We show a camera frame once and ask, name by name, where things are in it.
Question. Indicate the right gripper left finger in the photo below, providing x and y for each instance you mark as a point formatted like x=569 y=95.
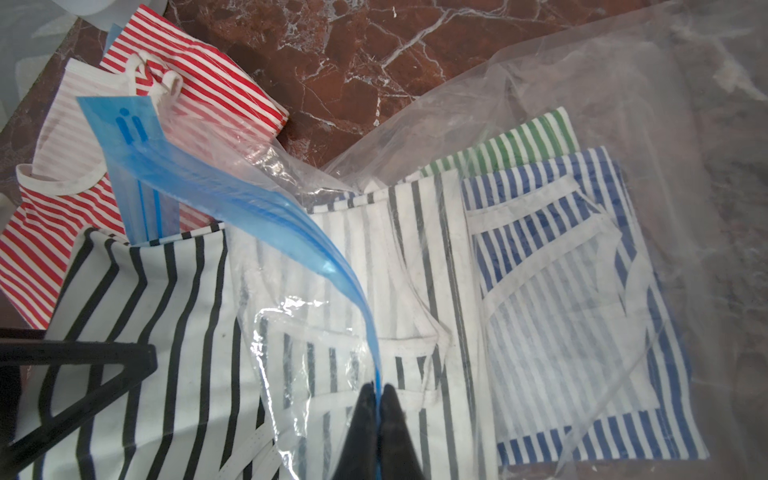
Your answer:
x=358 y=458

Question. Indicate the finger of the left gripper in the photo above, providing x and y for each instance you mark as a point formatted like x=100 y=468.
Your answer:
x=51 y=388

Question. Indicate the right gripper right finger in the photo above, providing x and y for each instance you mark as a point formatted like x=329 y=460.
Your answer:
x=396 y=454

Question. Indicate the black white striped top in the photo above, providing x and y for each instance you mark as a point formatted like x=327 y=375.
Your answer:
x=240 y=336

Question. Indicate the red white striped top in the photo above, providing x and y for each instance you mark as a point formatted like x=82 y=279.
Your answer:
x=156 y=90

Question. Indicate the blue white striped top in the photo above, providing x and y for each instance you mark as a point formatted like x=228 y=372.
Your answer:
x=584 y=357

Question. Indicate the clear vacuum bag blue zip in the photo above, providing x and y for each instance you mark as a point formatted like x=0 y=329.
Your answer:
x=677 y=96

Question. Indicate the blue garment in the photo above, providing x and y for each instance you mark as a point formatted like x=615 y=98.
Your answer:
x=113 y=33

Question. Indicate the potted plant white pot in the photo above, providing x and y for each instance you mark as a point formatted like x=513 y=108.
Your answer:
x=118 y=8

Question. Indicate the green white striped garment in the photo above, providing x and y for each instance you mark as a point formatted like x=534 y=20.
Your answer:
x=547 y=136

